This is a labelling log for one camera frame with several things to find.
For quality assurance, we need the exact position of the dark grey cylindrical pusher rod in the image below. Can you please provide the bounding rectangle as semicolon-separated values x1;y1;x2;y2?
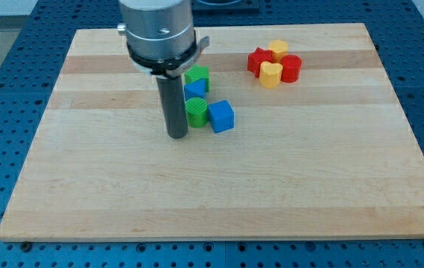
156;76;188;138

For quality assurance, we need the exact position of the yellow heart block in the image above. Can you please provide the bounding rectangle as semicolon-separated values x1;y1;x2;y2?
259;61;283;89

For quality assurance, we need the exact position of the green cube block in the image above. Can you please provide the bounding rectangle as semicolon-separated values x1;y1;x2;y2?
185;65;209;92

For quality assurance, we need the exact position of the red star block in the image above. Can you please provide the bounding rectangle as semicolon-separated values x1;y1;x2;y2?
247;48;273;78

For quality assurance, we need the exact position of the red cylinder block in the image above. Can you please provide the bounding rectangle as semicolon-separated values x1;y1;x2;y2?
280;54;303;83

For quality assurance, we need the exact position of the green cylinder block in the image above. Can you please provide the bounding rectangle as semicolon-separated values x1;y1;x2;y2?
186;98;208;128

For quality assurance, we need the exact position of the yellow hexagon block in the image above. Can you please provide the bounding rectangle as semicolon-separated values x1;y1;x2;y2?
268;39;288;63

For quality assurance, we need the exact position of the wooden board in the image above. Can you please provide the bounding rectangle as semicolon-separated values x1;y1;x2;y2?
0;23;424;242

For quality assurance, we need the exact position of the blue cube block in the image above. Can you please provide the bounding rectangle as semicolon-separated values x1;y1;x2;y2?
208;100;235;133

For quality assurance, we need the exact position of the blue triangle block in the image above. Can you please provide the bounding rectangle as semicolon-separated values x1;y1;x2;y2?
184;79;206;100

